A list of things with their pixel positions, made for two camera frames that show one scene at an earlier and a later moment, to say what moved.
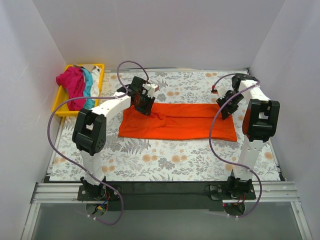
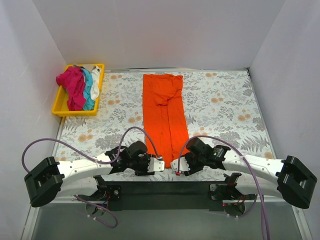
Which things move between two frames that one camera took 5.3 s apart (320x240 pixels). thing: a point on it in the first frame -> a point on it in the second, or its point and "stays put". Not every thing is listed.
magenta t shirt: x=72 y=80 stays put
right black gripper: x=228 y=105 -> x=191 y=163
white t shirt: x=95 y=89 stays put
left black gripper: x=144 y=104 -> x=144 y=162
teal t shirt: x=89 y=103 stays put
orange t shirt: x=182 y=121 -> x=164 y=114
